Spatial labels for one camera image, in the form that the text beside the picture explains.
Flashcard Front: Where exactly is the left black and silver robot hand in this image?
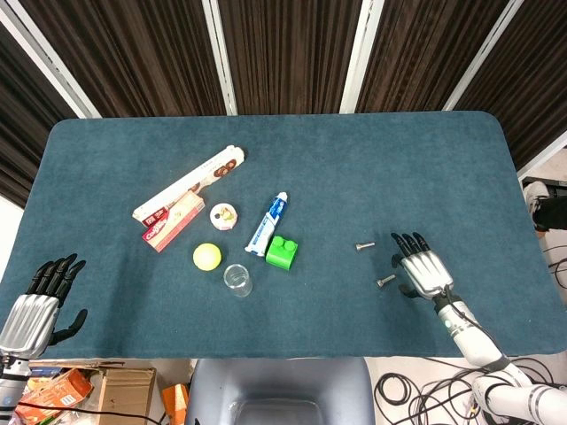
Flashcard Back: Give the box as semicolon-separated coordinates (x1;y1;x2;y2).
0;252;89;359

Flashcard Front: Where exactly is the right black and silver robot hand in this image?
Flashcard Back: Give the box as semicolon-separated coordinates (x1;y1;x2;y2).
389;231;455;303

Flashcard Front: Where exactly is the grey-blue robot base seat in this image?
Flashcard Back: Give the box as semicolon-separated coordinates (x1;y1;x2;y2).
184;357;377;425

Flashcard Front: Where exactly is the orange snack package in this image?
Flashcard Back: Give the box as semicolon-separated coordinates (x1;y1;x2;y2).
14;369;96;422

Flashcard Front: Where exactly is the brown cardboard box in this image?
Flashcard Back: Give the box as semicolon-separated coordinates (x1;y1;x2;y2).
26;360;158;425

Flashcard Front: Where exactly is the white object by equipment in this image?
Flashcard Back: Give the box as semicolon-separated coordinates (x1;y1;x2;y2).
523;180;549;212

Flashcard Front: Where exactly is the black equipment on floor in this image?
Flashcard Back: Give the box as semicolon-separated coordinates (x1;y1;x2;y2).
522;176;567;240

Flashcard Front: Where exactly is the green toy building block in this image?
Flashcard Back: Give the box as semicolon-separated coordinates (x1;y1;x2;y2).
264;235;300;271

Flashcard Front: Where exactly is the teal table cloth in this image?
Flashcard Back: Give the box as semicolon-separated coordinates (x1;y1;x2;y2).
0;110;567;359

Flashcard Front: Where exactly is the blue and white toothpaste tube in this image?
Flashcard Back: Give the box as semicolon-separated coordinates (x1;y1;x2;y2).
245;191;290;257

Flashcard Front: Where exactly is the small orange packet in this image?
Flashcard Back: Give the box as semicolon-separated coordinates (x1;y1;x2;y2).
160;383;191;420

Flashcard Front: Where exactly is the red Colgate toothpaste box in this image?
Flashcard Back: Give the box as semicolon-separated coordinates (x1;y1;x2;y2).
141;190;207;254

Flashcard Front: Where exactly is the yellow ball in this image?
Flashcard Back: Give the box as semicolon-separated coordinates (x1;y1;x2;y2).
192;243;223;272

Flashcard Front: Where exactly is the clear plastic jar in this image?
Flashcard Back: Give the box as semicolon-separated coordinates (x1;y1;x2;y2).
222;263;254;299

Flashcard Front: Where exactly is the dark brown screen panel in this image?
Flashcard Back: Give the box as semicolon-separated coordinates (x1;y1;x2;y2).
0;8;102;209
201;0;372;117
442;0;567;179
17;0;239;119
339;0;524;114

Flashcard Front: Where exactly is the long white baking paper box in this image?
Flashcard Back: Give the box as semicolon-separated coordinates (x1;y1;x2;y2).
131;144;246;222

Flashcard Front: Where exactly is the small pink toy cake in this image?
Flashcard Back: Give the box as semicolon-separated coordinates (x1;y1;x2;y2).
209;202;241;232

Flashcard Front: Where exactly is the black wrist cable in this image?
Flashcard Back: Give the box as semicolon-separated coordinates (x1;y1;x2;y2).
441;286;509;358

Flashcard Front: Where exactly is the black floor cable tangle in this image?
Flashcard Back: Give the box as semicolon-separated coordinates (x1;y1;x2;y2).
374;353;567;425

